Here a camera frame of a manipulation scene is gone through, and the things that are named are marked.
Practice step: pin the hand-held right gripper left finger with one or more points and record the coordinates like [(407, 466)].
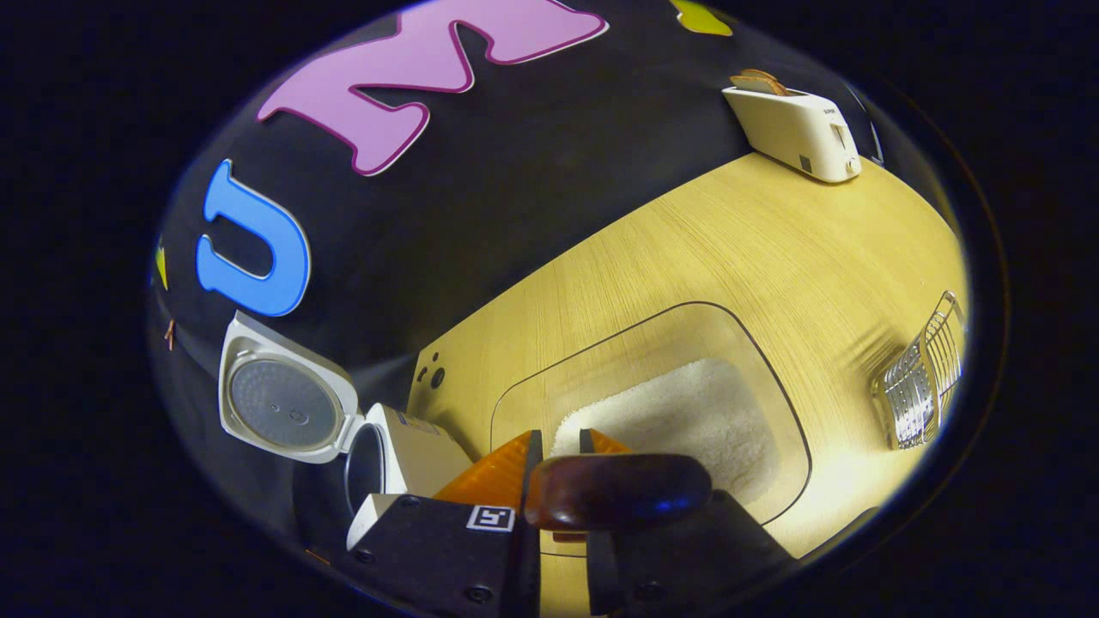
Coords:
[(446, 558)]

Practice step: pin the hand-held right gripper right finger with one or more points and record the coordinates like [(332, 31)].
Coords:
[(687, 558)]

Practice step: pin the brown wooden spoon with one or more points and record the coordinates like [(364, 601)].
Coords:
[(618, 493)]

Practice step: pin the white rice cooker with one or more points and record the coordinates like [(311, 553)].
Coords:
[(412, 455)]

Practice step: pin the white rice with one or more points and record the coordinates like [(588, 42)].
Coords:
[(687, 412)]

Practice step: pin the clear plastic container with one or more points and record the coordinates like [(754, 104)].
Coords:
[(687, 335)]

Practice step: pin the copper cloth clip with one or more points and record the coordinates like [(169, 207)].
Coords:
[(169, 335)]

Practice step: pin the black backdrop cloth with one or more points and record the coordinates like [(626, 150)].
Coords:
[(515, 172)]

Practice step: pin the white toaster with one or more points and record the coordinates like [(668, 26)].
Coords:
[(798, 133)]

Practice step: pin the brown toast slice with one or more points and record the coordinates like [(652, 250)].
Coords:
[(760, 87), (760, 74)]

